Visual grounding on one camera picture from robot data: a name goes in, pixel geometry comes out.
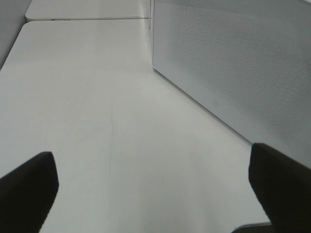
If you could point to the white microwave door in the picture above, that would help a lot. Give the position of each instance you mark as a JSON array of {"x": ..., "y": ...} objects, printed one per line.
[{"x": 247, "y": 61}]

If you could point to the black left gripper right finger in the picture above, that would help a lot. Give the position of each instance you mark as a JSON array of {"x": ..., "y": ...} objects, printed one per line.
[{"x": 282, "y": 187}]

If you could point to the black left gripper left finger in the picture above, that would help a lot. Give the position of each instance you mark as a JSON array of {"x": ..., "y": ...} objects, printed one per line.
[{"x": 27, "y": 194}]

